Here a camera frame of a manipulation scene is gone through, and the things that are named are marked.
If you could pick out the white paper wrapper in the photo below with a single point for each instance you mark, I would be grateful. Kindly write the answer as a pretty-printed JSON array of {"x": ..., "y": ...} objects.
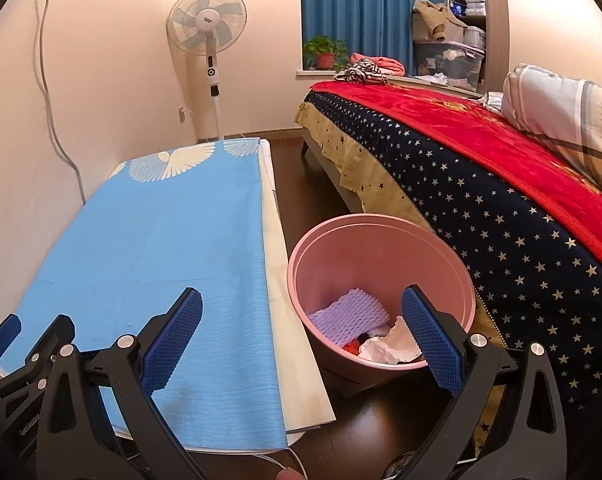
[{"x": 391, "y": 345}]

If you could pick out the beige coat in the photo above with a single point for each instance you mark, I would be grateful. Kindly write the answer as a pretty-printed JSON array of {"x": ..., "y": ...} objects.
[{"x": 433, "y": 17}]

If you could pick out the red plastic bag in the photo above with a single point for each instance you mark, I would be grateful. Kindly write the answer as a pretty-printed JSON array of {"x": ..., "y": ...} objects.
[{"x": 352, "y": 347}]

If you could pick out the white standing fan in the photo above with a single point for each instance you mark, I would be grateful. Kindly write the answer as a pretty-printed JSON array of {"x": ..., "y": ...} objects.
[{"x": 206, "y": 20}]

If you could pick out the pink plastic bin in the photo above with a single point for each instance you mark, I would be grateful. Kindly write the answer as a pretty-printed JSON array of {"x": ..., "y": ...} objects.
[{"x": 361, "y": 260}]

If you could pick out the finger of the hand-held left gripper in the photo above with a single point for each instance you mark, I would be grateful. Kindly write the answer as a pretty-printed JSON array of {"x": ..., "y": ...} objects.
[
  {"x": 1, "y": 335},
  {"x": 56, "y": 330}
]

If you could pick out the bed with starry blanket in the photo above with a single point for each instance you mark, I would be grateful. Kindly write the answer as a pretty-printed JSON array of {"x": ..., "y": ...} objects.
[{"x": 481, "y": 220}]

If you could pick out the pink cloth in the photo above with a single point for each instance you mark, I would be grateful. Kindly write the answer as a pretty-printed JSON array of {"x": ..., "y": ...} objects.
[{"x": 388, "y": 65}]

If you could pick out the blue curtain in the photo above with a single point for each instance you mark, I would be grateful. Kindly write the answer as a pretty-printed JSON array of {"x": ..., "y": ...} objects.
[{"x": 361, "y": 5}]

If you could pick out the black white striped cloth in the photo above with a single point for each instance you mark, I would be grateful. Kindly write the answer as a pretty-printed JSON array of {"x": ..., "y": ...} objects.
[{"x": 361, "y": 72}]

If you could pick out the blue bird-print tablecloth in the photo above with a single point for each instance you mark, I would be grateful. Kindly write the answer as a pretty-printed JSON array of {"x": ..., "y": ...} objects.
[{"x": 156, "y": 235}]

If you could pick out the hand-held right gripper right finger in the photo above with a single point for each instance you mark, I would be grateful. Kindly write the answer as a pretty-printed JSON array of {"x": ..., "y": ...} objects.
[{"x": 431, "y": 340}]

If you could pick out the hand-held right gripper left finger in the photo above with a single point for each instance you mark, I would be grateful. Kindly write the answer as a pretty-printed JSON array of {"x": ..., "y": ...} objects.
[{"x": 173, "y": 340}]

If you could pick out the red blanket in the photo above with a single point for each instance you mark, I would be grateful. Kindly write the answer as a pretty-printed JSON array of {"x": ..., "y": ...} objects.
[{"x": 456, "y": 125}]

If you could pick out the light blue cloth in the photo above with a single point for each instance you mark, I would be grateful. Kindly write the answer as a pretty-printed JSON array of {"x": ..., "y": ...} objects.
[{"x": 493, "y": 102}]

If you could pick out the clear storage box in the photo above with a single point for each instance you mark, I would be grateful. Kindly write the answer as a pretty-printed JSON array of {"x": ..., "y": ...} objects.
[{"x": 446, "y": 62}]

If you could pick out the purple foam sheet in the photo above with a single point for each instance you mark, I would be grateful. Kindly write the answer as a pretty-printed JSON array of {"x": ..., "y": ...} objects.
[{"x": 348, "y": 315}]

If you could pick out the grey bed frame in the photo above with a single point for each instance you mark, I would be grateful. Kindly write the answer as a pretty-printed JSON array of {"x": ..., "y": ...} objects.
[{"x": 331, "y": 170}]

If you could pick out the small low wall socket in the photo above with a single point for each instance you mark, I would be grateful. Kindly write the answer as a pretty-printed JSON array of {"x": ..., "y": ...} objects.
[{"x": 182, "y": 115}]

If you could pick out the potted green plant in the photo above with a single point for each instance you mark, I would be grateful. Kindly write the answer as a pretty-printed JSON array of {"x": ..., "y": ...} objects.
[{"x": 325, "y": 60}]

